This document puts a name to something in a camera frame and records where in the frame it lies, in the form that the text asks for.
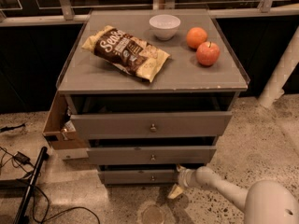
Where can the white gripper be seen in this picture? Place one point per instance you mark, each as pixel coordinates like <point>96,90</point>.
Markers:
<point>183,178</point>

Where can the grey bottom drawer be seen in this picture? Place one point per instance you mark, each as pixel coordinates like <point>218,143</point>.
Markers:
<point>141,174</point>

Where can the grey drawer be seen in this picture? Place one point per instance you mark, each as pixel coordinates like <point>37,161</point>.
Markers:
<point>150,116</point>
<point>141,174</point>
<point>150,151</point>

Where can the grey top drawer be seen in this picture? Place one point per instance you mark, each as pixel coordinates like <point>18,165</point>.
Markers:
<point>150,116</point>

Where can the grey drawer cabinet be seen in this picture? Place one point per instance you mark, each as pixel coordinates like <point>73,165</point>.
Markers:
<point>88,76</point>

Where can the grey middle drawer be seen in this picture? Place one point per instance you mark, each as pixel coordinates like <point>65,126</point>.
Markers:
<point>150,151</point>

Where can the cardboard box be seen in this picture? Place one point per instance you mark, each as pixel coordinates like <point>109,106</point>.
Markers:
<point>60,133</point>

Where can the red apple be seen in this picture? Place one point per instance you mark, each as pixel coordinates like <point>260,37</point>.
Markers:
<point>208,53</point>

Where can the brown chip bag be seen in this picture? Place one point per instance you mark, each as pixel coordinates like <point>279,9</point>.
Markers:
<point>130,54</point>

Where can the orange fruit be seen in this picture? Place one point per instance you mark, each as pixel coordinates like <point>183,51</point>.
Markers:
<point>195,37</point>

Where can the white bowl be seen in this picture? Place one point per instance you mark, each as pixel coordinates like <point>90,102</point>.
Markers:
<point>164,26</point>

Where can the black pole on floor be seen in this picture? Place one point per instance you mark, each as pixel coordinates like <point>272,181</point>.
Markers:
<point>30,185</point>

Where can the black power adapter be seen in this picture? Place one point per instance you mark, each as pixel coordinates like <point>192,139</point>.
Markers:
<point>21,158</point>

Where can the metal window railing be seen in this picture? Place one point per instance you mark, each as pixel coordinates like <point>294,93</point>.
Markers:
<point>25,12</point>

